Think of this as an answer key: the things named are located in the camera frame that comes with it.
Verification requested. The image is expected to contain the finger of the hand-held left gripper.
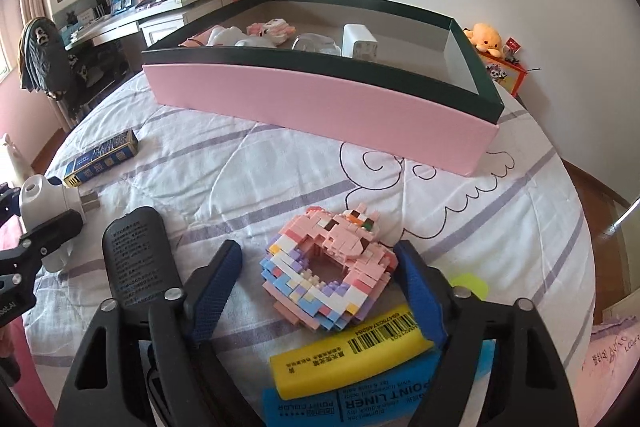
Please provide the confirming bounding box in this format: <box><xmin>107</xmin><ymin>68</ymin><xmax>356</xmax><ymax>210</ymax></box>
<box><xmin>0</xmin><ymin>183</ymin><xmax>22</xmax><ymax>222</ymax></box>
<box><xmin>0</xmin><ymin>209</ymin><xmax>84</xmax><ymax>299</ymax></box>

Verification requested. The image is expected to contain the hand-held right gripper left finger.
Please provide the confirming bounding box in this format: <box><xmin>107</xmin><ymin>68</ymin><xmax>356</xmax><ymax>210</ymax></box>
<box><xmin>54</xmin><ymin>239</ymin><xmax>261</xmax><ymax>427</ymax></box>

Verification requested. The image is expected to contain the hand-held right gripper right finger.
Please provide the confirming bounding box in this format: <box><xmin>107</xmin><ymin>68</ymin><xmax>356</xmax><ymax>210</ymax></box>
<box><xmin>392</xmin><ymin>240</ymin><xmax>593</xmax><ymax>427</ymax></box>

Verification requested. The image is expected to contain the black remote control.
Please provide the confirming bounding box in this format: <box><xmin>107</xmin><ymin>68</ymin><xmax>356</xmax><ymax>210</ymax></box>
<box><xmin>102</xmin><ymin>206</ymin><xmax>183</xmax><ymax>308</ymax></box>

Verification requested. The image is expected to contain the blue and gold box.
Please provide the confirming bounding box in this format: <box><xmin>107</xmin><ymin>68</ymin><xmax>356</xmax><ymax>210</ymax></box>
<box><xmin>62</xmin><ymin>129</ymin><xmax>140</xmax><ymax>188</ymax></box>

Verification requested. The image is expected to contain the yellow highlighter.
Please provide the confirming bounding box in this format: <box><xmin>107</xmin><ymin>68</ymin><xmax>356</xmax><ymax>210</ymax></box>
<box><xmin>269</xmin><ymin>274</ymin><xmax>488</xmax><ymax>400</ymax></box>

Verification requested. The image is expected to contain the pink donut block toy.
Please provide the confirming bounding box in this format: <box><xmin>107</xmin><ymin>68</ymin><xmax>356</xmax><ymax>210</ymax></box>
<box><xmin>260</xmin><ymin>206</ymin><xmax>401</xmax><ymax>333</ymax></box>

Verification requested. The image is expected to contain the blue highlighter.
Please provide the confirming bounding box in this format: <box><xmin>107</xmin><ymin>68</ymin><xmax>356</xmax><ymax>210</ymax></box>
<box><xmin>262</xmin><ymin>339</ymin><xmax>496</xmax><ymax>427</ymax></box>

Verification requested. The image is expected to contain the pink box with green rim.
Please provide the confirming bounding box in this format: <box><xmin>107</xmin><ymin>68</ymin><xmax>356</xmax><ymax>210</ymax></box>
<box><xmin>141</xmin><ymin>0</ymin><xmax>506</xmax><ymax>178</ymax></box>

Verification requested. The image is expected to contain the white cat figurine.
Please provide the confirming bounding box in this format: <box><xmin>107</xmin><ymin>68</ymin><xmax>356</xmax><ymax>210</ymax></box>
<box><xmin>207</xmin><ymin>26</ymin><xmax>273</xmax><ymax>48</ymax></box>

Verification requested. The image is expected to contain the white charger block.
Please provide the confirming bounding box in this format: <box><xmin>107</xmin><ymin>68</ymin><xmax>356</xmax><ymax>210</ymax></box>
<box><xmin>341</xmin><ymin>24</ymin><xmax>378</xmax><ymax>59</ymax></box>

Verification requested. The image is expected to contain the clear plastic jar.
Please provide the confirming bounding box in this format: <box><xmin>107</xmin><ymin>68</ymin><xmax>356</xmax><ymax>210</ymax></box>
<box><xmin>291</xmin><ymin>32</ymin><xmax>342</xmax><ymax>56</ymax></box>

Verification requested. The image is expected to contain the pink and white block toy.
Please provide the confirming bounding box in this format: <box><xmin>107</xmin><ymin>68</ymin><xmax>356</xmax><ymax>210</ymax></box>
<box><xmin>247</xmin><ymin>18</ymin><xmax>296</xmax><ymax>44</ymax></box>

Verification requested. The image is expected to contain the striped white quilt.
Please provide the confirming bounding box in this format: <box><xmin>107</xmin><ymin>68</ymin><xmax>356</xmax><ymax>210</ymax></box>
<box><xmin>22</xmin><ymin>69</ymin><xmax>598</xmax><ymax>427</ymax></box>

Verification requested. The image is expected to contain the black patterned jacket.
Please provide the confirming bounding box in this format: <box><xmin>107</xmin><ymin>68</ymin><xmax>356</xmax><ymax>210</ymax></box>
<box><xmin>20</xmin><ymin>18</ymin><xmax>73</xmax><ymax>100</ymax></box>

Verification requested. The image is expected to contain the black office chair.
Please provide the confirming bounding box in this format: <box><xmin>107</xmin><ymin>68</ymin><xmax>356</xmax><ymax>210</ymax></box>
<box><xmin>62</xmin><ymin>39</ymin><xmax>136</xmax><ymax>128</ymax></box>

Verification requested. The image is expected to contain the pink printed cloth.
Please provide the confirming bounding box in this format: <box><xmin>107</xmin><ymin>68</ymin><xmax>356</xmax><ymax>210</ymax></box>
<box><xmin>575</xmin><ymin>302</ymin><xmax>640</xmax><ymax>408</ymax></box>

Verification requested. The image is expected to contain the white computer desk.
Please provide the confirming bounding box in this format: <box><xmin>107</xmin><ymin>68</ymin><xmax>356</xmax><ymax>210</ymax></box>
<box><xmin>65</xmin><ymin>0</ymin><xmax>256</xmax><ymax>48</ymax></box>

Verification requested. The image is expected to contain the red printed crate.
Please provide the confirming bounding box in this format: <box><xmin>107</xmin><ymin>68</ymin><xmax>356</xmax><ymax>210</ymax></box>
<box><xmin>477</xmin><ymin>52</ymin><xmax>528</xmax><ymax>98</ymax></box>

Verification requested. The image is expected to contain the yellow octopus plush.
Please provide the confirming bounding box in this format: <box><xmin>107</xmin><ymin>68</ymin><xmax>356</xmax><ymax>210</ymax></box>
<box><xmin>464</xmin><ymin>23</ymin><xmax>503</xmax><ymax>58</ymax></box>

